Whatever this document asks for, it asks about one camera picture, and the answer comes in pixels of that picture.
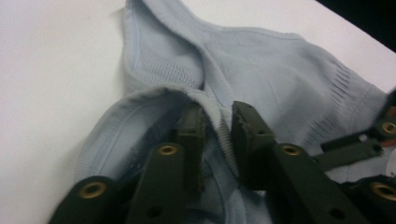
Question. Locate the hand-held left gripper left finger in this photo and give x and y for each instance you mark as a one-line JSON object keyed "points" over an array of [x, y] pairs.
{"points": [[162, 180]]}

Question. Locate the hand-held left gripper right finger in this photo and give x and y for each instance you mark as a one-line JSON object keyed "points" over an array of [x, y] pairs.
{"points": [[280, 177]]}

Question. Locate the light blue shirt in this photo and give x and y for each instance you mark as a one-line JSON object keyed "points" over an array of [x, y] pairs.
{"points": [[264, 71]]}

